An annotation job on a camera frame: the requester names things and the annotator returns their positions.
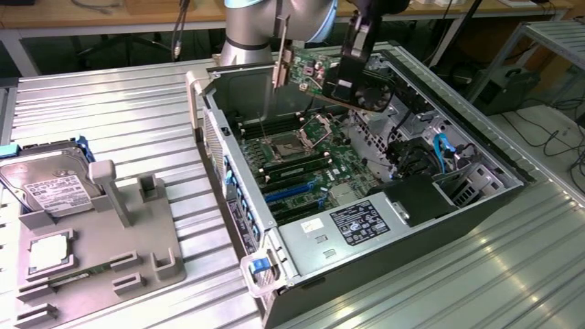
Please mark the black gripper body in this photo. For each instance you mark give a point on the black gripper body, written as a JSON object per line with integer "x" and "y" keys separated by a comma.
{"x": 384, "y": 6}

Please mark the green graphics card black fan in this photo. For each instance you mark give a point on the green graphics card black fan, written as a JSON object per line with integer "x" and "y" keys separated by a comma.
{"x": 311, "y": 68}

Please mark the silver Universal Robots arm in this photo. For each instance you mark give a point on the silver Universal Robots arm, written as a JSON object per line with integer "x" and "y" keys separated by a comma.
{"x": 270, "y": 31}

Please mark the white boxes on desk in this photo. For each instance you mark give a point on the white boxes on desk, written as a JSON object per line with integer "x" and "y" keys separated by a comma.
{"x": 439, "y": 2}

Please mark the metal socket cover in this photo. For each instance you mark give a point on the metal socket cover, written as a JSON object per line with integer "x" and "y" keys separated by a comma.
{"x": 322, "y": 128}

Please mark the silver perforated disk bay cage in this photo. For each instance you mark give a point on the silver perforated disk bay cage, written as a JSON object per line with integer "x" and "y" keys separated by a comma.
{"x": 371, "y": 137}

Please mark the black RAM slot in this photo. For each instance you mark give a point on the black RAM slot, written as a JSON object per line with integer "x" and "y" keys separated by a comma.
{"x": 270, "y": 124}
{"x": 276, "y": 130}

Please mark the thin metal locking lever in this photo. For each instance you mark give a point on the thin metal locking lever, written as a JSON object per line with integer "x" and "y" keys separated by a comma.
{"x": 264, "y": 127}

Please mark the CPU socket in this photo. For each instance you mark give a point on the CPU socket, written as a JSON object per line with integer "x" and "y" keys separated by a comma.
{"x": 288, "y": 149}

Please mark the green motherboard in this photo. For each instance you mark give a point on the green motherboard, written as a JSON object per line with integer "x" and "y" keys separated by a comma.
{"x": 340, "y": 161}

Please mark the black box device on floor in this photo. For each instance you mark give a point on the black box device on floor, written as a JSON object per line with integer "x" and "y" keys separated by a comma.
{"x": 507, "y": 89}

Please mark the RAM stick with label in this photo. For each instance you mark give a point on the RAM stick with label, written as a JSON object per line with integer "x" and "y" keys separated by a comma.
{"x": 298, "y": 171}

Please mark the silver chipset heatsink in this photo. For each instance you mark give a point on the silver chipset heatsink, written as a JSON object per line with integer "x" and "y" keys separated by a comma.
{"x": 346, "y": 192}

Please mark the blue expansion slot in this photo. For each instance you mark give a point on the blue expansion slot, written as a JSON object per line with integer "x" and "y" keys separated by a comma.
{"x": 290, "y": 191}

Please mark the black plastic air shroud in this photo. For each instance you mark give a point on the black plastic air shroud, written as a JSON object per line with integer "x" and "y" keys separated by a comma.
{"x": 411, "y": 198}

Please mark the black expansion slot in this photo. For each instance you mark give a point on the black expansion slot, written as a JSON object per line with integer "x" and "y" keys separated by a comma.
{"x": 295, "y": 205}
{"x": 299, "y": 214}

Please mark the black chair base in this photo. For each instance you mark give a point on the black chair base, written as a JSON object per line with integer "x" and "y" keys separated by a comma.
{"x": 123, "y": 44}

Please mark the silver power supply unit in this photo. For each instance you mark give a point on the silver power supply unit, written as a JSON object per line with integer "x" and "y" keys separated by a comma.
{"x": 315, "y": 246}

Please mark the open black PC case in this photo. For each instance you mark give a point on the open black PC case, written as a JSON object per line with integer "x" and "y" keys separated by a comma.
{"x": 411, "y": 260}

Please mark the blue case latch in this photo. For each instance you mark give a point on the blue case latch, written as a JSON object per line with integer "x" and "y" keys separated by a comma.
{"x": 258, "y": 266}

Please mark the silver hard disk white label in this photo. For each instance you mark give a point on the silver hard disk white label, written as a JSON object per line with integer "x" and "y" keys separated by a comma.
{"x": 50, "y": 192}

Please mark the light blue plastic block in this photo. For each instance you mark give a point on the light blue plastic block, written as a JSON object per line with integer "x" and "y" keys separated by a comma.
{"x": 8, "y": 152}

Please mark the grey plastic parts rack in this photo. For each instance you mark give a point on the grey plastic parts rack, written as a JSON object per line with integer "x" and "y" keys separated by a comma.
{"x": 91, "y": 246}

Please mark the silver CPU chip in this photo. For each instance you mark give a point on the silver CPU chip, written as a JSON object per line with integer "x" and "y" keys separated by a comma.
{"x": 48, "y": 252}

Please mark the green RAM stick bare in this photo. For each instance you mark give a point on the green RAM stick bare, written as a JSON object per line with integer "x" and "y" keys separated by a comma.
{"x": 78, "y": 275}

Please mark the metal slat shelf frame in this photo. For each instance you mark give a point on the metal slat shelf frame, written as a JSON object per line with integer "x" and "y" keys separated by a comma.
{"x": 557, "y": 37}

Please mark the wooden desk white frame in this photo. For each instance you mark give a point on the wooden desk white frame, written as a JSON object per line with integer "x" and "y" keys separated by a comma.
{"x": 138, "y": 15}

